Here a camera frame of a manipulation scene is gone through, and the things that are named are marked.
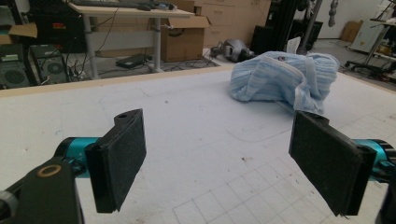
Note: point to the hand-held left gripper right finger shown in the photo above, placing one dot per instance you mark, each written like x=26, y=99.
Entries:
x=327, y=161

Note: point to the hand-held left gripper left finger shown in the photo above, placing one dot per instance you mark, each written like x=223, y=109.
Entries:
x=118, y=161

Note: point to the blue striped towel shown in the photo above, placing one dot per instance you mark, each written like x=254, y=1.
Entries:
x=271, y=81

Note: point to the white foam mat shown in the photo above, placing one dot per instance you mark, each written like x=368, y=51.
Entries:
x=186, y=124

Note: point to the flat black device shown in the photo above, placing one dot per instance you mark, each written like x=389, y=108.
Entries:
x=134, y=60

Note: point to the large cardboard box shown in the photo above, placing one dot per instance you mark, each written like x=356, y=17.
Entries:
x=182, y=43

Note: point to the black computer tower green label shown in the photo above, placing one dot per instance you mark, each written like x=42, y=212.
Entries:
x=14, y=74

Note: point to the grey headset device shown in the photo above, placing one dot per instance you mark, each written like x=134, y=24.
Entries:
x=235, y=48

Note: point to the white-legged desk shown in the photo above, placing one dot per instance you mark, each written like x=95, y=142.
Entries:
x=124, y=11

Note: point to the black keyboard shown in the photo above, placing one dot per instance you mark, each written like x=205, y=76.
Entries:
x=102, y=3

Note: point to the small open cardboard box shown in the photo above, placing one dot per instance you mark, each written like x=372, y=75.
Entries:
x=21, y=31

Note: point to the light wooden cabinet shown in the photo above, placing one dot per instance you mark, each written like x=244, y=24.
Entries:
x=230, y=18

